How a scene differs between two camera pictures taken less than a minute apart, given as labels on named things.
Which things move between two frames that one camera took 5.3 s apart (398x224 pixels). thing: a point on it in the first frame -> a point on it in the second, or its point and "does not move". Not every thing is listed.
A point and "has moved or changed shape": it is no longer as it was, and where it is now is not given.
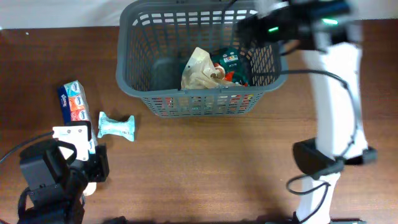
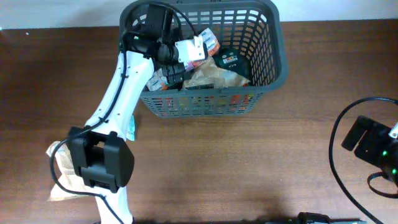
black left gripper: x=99 y=165 -> x=173 y=72
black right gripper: x=252 y=32 -> x=365 y=144
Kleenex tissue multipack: x=74 y=107 -> x=158 y=81
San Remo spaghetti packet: x=203 y=104 does not move
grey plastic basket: x=155 y=38 does not move
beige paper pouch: x=201 y=73 has moved or changed shape
